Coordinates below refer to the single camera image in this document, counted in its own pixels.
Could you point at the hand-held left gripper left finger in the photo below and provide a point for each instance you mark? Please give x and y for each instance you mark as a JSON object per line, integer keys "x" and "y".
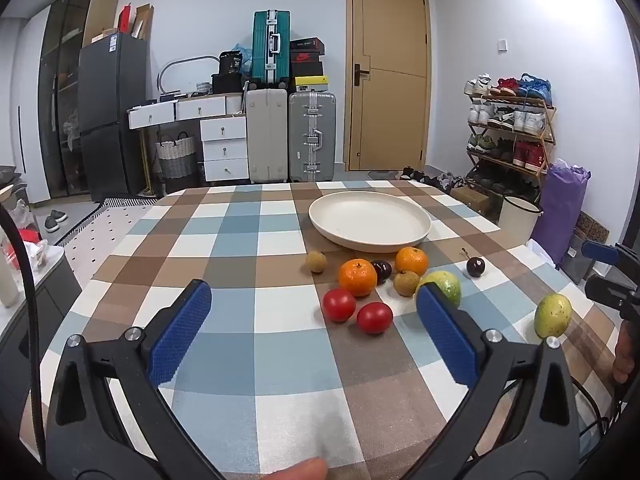
{"x": 180, "y": 330}

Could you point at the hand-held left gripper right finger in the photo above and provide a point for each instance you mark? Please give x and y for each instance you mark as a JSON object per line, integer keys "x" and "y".
{"x": 445, "y": 330}

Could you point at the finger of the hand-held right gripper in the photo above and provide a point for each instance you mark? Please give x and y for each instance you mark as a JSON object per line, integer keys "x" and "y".
{"x": 597, "y": 251}
{"x": 607, "y": 290}

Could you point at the green yellow guava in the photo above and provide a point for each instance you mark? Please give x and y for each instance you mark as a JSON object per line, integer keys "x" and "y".
{"x": 447, "y": 285}
{"x": 552, "y": 315}

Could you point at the dark cherry with stem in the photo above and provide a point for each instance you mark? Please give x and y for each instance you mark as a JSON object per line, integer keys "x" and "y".
{"x": 475, "y": 266}

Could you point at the red tomato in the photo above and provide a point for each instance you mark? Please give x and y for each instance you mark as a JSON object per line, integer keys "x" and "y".
{"x": 339, "y": 305}
{"x": 374, "y": 318}

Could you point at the orange mandarin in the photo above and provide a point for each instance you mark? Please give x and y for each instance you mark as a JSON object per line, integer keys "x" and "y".
{"x": 357, "y": 277}
{"x": 411, "y": 261}

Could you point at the cream round plate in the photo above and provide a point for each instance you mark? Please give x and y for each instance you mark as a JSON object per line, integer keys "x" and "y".
{"x": 370, "y": 220}

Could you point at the person's right hand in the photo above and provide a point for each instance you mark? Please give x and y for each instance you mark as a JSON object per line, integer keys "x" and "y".
{"x": 625, "y": 355}

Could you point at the person's left hand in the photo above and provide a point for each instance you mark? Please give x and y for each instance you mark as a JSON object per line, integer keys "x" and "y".
{"x": 302, "y": 470}

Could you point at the brown patterned box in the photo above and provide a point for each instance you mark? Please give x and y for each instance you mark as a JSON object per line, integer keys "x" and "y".
{"x": 592, "y": 230}

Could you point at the purple bag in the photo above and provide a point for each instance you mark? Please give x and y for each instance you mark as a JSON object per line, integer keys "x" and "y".
{"x": 557, "y": 210}

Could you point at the brown longan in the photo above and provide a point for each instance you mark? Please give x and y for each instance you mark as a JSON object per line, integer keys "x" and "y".
{"x": 316, "y": 262}
{"x": 406, "y": 283}

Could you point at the white enamel bucket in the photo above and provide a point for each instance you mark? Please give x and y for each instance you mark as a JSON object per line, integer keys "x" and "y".
{"x": 517, "y": 220}

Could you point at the wooden shoe rack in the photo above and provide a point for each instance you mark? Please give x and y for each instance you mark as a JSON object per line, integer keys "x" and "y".
{"x": 545, "y": 132}

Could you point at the grey side cabinet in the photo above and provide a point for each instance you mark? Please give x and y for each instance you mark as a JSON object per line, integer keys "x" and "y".
{"x": 55, "y": 285}

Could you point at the rows of assorted sneakers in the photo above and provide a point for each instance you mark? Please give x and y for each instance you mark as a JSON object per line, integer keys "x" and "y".
{"x": 525, "y": 120}

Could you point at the pile of dark shoes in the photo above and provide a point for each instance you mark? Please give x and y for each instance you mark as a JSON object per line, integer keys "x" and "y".
{"x": 430, "y": 177}

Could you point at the grey slipper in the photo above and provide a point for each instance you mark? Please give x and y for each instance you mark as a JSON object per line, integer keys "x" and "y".
{"x": 60, "y": 216}
{"x": 51, "y": 224}

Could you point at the grey door mat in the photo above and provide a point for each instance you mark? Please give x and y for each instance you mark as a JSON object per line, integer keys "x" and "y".
{"x": 382, "y": 175}

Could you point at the woven laundry basket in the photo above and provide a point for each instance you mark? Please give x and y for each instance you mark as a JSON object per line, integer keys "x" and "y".
{"x": 176, "y": 157}

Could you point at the red packet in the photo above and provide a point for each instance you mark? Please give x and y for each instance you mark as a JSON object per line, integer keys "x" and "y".
{"x": 31, "y": 240}

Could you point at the white bottle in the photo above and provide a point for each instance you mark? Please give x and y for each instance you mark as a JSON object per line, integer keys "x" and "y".
{"x": 7, "y": 280}

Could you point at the white drawer desk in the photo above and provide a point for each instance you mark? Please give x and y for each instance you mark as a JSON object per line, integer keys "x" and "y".
{"x": 222, "y": 150}

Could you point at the beige suitcase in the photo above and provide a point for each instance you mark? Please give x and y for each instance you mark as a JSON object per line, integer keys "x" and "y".
{"x": 266, "y": 135}

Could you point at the wooden door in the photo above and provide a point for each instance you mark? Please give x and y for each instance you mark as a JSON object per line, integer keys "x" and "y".
{"x": 387, "y": 110}

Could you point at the dark grey fridge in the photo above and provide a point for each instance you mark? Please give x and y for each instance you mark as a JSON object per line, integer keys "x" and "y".
{"x": 110, "y": 110}

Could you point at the silver suitcase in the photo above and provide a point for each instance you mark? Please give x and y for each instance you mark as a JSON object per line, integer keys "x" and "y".
{"x": 312, "y": 135}

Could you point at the black storage box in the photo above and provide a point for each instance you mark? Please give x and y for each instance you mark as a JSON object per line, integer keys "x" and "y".
{"x": 227, "y": 83}

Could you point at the grey curved tube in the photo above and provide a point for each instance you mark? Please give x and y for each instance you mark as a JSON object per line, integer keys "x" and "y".
{"x": 172, "y": 65}

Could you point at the black bag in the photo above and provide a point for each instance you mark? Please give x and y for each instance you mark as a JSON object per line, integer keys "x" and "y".
{"x": 231, "y": 62}

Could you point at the yellow black box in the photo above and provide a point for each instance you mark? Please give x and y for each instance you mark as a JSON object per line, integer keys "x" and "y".
{"x": 311, "y": 83}

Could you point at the blue plastic bag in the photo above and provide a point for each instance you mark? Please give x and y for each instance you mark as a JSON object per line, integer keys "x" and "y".
{"x": 246, "y": 55}

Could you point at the red black shoe box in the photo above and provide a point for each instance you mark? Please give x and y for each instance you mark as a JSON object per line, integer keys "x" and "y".
{"x": 306, "y": 65}

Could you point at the teal suitcase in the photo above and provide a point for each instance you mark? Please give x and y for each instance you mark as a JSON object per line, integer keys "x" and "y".
{"x": 270, "y": 50}

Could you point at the tall glass door cabinet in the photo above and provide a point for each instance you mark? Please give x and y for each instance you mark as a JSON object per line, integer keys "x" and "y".
{"x": 62, "y": 60}

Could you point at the brown cardboard box pieces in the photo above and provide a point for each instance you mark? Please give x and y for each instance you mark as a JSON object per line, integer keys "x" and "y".
{"x": 144, "y": 22}

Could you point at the red flat box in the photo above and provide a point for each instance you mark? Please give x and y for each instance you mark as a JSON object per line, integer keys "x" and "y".
{"x": 124, "y": 20}

